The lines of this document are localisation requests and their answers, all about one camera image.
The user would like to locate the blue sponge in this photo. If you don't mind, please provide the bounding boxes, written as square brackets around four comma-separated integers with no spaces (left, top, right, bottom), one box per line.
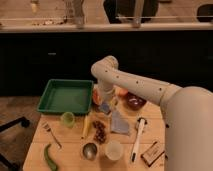
[98,102,111,115]

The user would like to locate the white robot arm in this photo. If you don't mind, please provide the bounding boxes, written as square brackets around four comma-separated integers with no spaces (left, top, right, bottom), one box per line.
[91,56,213,171]

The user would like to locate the orange bowl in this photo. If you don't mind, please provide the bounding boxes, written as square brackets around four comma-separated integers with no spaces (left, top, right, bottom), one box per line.
[92,89,101,105]

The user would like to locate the purple bowl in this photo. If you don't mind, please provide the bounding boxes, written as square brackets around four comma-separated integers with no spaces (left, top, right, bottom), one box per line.
[125,93,146,110]

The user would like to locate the orange fruit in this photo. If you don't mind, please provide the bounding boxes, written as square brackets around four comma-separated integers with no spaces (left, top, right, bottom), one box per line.
[116,87,128,97]

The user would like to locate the grey cloth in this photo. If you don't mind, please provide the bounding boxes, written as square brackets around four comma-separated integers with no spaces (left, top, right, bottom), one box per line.
[111,110,129,135]

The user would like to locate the bunch of dark grapes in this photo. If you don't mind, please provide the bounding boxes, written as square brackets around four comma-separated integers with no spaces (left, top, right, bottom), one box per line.
[93,121,106,144]

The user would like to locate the green cup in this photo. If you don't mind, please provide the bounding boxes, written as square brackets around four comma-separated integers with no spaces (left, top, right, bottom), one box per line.
[60,112,75,128]

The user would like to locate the green plastic tray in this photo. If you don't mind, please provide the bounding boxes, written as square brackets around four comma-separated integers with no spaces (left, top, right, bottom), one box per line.
[37,79,93,115]

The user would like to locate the white cup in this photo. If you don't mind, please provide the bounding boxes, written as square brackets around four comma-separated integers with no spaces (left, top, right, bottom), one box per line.
[105,140,123,161]

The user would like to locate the metal cup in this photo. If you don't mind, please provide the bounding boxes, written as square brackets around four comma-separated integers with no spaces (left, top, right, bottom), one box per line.
[82,143,97,160]

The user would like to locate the silver fork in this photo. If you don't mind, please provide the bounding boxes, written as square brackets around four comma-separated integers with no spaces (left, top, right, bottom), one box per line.
[42,123,62,149]

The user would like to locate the brown box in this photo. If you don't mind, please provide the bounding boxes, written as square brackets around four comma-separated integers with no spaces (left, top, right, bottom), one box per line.
[141,141,165,167]

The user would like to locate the dark cabinet counter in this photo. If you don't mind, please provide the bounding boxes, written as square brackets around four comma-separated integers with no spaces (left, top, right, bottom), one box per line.
[0,24,213,96]

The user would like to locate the green chili pepper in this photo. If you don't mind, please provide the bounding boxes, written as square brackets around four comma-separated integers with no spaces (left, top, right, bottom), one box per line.
[44,144,58,171]

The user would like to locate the black chair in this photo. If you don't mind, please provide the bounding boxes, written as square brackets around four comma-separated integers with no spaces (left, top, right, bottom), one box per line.
[0,117,30,171]

